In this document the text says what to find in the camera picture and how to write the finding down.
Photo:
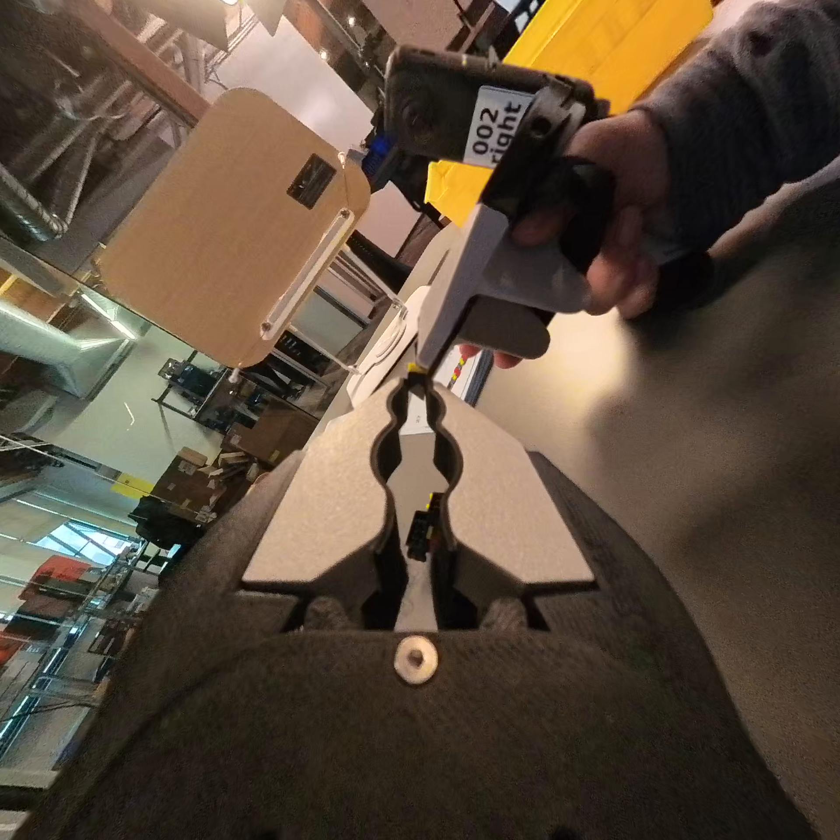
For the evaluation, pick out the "metal storage shelf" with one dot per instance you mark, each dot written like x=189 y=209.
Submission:
x=65 y=610

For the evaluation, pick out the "person's right hand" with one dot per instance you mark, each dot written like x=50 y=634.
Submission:
x=623 y=164

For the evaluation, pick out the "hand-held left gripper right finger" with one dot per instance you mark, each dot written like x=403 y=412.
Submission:
x=518 y=518

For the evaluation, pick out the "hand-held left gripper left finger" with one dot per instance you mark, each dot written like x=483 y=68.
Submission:
x=328 y=518

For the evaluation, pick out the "red yellow black brick assembly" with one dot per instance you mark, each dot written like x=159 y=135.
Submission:
x=423 y=531

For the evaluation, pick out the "yellow plastic bin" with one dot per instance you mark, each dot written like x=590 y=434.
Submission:
x=590 y=39

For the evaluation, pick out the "stack of cardboard boxes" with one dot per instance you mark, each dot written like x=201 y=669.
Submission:
x=223 y=453

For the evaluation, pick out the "open instruction booklet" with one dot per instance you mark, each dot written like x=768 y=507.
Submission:
x=472 y=374

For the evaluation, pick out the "small yellow toy brick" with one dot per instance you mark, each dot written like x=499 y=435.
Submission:
x=416 y=369

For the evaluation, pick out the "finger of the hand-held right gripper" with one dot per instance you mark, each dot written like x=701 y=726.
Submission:
x=459 y=289
x=505 y=328

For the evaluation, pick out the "wooden book stand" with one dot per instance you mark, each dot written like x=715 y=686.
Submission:
x=229 y=229

